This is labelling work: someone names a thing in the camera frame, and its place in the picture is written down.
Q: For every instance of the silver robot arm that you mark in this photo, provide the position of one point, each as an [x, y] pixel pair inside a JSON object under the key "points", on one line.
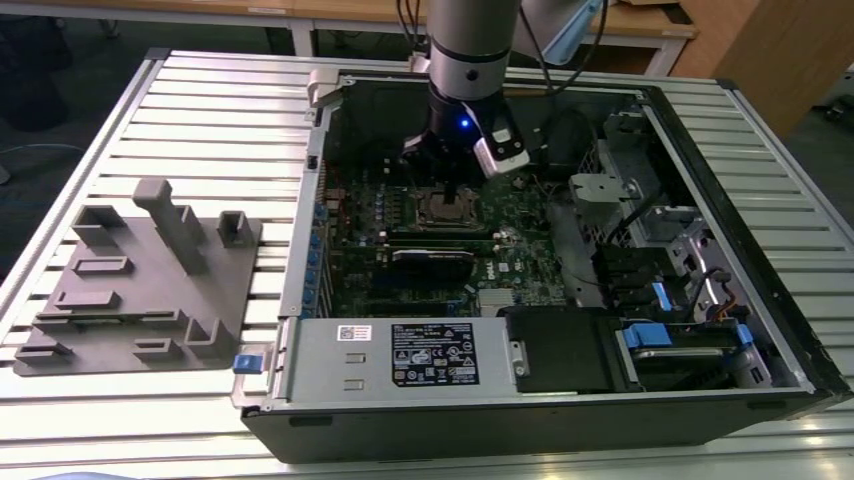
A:
{"points": [[468, 30]]}

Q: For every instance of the wooden cabinet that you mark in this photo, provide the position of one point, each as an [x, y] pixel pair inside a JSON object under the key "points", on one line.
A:
{"points": [[788, 50]]}

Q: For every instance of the hard disk in blue carrier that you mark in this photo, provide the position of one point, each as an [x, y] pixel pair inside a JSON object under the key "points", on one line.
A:
{"points": [[677, 370]]}

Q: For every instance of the silver power supply unit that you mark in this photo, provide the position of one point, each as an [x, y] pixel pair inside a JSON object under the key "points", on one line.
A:
{"points": [[321, 360]]}

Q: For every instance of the silver finned heat sink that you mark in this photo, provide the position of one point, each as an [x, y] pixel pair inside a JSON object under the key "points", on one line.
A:
{"points": [[500, 297]]}

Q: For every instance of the black PC case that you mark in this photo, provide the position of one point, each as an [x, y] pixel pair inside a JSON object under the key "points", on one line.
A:
{"points": [[534, 435]]}

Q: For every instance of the grey case latch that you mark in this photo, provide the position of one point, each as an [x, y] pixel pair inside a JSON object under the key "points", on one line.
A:
{"points": [[324, 82]]}

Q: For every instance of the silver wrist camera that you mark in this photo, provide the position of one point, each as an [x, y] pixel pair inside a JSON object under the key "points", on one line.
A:
{"points": [[504, 152]]}

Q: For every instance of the CPU socket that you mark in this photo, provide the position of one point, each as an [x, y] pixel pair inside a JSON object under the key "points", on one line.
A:
{"points": [[468, 226]]}

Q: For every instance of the CPU with silver top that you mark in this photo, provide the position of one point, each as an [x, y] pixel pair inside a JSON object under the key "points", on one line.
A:
{"points": [[449, 214]]}

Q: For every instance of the blue plastic latch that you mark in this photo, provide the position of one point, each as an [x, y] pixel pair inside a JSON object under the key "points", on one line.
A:
{"points": [[248, 364]]}

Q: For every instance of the green motherboard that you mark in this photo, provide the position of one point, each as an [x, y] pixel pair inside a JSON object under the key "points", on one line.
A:
{"points": [[528, 250]]}

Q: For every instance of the grey parts rack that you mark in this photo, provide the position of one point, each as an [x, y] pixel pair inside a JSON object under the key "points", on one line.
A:
{"points": [[154, 300]]}

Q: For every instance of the graphics card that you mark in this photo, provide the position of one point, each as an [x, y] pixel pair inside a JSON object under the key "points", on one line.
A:
{"points": [[434, 265]]}

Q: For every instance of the wooden desk white frame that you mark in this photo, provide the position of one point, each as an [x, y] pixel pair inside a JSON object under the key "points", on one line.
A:
{"points": [[134, 4], [641, 25]]}

